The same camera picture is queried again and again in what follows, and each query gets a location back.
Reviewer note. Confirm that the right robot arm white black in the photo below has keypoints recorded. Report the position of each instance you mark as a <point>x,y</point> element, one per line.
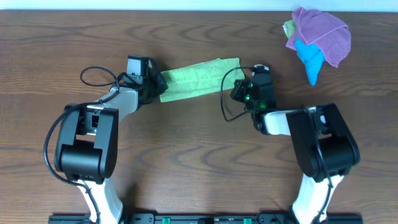
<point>324,147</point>

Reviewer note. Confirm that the small green cloth in pile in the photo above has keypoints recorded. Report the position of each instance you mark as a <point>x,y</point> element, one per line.
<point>289,28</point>

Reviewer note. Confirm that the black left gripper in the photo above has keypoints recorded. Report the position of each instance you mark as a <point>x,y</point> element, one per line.
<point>156,84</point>

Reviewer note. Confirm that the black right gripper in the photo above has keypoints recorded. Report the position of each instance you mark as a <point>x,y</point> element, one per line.
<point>240,86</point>

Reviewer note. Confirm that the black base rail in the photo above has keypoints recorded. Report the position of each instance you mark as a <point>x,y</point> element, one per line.
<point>263,218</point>

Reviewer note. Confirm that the purple cloth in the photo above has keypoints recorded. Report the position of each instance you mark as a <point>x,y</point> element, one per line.
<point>330,34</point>

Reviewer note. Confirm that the light green cloth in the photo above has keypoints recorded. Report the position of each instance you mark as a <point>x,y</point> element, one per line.
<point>201,79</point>

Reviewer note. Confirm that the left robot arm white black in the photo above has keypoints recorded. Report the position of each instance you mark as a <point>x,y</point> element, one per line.
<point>81,148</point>

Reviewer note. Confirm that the blue cloth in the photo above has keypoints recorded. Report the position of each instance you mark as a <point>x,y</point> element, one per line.
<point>312,57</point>

